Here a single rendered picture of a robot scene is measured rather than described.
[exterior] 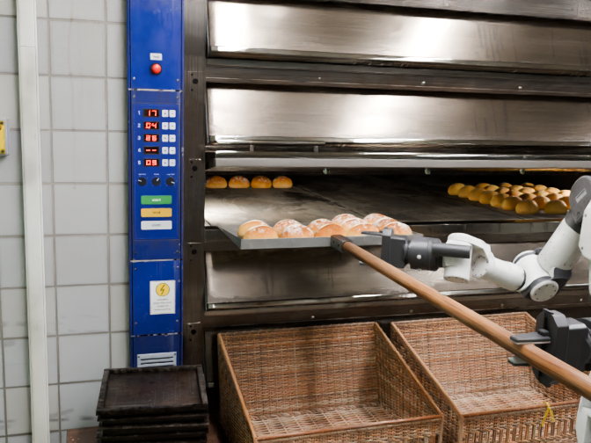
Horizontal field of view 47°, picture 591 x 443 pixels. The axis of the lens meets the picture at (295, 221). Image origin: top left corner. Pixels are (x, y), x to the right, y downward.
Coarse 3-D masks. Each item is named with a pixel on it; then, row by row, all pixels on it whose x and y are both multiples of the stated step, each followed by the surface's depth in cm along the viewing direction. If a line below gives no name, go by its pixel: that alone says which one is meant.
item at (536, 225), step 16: (416, 224) 233; (432, 224) 235; (448, 224) 236; (464, 224) 238; (480, 224) 240; (496, 224) 242; (512, 224) 244; (528, 224) 246; (544, 224) 248; (208, 240) 213; (224, 240) 214
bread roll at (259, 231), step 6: (252, 228) 190; (258, 228) 189; (264, 228) 190; (270, 228) 191; (246, 234) 189; (252, 234) 188; (258, 234) 188; (264, 234) 189; (270, 234) 190; (276, 234) 191
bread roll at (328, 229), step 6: (318, 228) 196; (324, 228) 195; (330, 228) 195; (336, 228) 196; (342, 228) 198; (318, 234) 195; (324, 234) 195; (330, 234) 195; (336, 234) 195; (342, 234) 196
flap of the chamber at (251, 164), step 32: (224, 160) 195; (256, 160) 198; (288, 160) 200; (320, 160) 203; (352, 160) 206; (384, 160) 209; (416, 160) 212; (448, 160) 216; (480, 160) 219; (512, 160) 223
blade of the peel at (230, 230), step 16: (224, 224) 220; (240, 224) 221; (272, 224) 223; (304, 224) 225; (240, 240) 186; (256, 240) 187; (272, 240) 188; (288, 240) 190; (304, 240) 191; (320, 240) 193; (352, 240) 195; (368, 240) 197
